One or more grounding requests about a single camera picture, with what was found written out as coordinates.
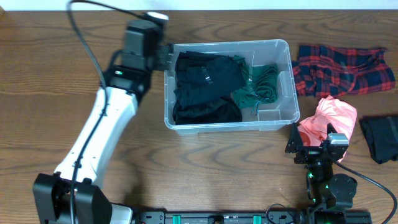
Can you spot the black folded cloth right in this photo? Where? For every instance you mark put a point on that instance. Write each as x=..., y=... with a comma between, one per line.
x=380, y=133

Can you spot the dark green garment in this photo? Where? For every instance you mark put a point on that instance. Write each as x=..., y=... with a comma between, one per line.
x=260, y=87

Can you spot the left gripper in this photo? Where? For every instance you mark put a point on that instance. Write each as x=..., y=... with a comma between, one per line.
x=162, y=56

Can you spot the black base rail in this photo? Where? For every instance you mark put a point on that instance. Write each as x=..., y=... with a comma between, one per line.
x=276, y=216

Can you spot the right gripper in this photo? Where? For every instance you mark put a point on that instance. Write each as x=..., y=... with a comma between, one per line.
x=309, y=153

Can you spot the red navy plaid shirt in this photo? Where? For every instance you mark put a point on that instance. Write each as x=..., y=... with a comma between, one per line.
x=323, y=70

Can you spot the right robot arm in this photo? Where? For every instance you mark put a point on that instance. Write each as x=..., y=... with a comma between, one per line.
x=332, y=194

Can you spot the large black garment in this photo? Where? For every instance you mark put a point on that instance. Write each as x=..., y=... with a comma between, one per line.
x=221, y=110

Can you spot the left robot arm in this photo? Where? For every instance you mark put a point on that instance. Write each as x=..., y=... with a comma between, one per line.
x=73, y=194

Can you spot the small black cloth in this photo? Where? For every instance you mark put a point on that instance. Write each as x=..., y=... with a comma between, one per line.
x=199, y=81

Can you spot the coral pink garment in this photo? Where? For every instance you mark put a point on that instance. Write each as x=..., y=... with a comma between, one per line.
x=341, y=115

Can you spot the clear plastic storage bin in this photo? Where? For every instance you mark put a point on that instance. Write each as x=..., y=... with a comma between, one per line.
x=268, y=117

